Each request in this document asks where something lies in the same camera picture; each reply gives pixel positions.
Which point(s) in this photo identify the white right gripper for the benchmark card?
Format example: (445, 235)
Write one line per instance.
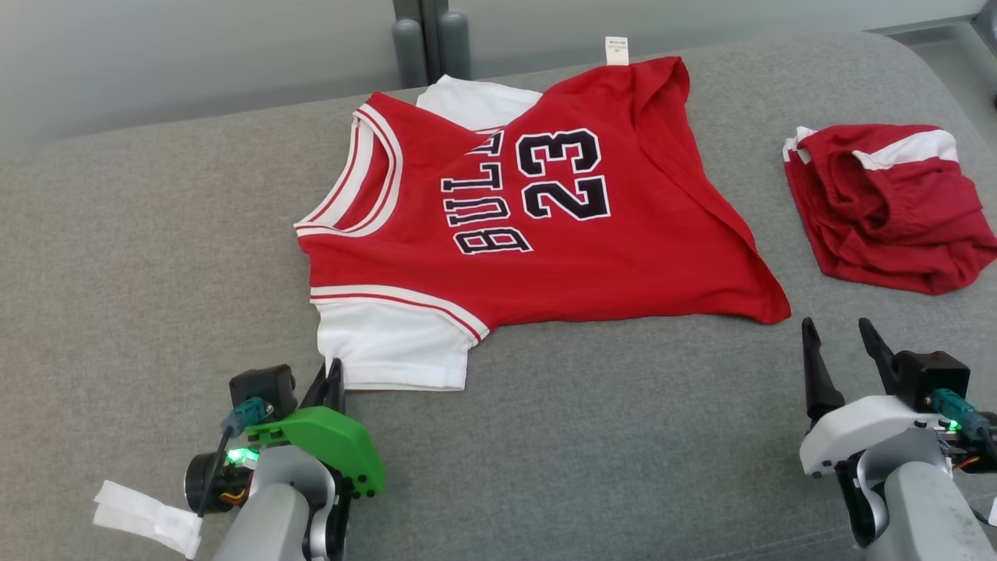
(864, 428)

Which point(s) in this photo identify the red basketball jersey white sleeves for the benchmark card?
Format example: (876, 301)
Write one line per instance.
(623, 257)

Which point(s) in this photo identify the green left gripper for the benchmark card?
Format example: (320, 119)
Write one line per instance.
(327, 436)

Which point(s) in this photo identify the red shorts with white stripe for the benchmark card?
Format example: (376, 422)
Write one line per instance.
(888, 210)

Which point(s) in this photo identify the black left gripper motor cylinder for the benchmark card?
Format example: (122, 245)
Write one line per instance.
(204, 483)

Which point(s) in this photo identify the grey wall base rail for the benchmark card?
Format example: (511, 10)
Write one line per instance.
(927, 21)

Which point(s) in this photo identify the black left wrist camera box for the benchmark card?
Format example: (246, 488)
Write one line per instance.
(261, 386)

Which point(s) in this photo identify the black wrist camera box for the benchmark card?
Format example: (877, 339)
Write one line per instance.
(261, 386)
(935, 374)

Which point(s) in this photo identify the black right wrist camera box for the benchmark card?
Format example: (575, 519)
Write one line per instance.
(935, 374)

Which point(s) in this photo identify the grey wall pillar frame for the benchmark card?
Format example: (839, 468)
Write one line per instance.
(432, 39)

